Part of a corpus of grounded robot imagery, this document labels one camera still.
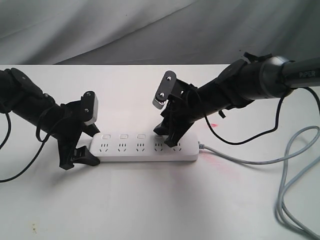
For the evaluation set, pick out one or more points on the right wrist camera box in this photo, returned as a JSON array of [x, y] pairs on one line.
[[165, 88]]

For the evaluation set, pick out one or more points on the grey backdrop cloth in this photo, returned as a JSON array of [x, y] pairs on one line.
[[155, 32]]

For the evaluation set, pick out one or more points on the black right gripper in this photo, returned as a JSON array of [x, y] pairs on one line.
[[184, 107]]

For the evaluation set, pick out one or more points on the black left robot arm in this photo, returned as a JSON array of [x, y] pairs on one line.
[[20, 95]]

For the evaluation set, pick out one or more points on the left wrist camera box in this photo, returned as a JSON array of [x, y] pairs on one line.
[[89, 108]]

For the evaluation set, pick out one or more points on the white five-outlet power strip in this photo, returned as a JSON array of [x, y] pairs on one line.
[[139, 147]]

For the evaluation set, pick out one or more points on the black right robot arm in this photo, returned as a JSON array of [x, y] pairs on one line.
[[238, 85]]

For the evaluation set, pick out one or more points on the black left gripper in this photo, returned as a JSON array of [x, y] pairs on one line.
[[70, 129]]

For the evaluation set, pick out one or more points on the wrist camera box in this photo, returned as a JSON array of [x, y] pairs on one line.
[[89, 108], [165, 88]]

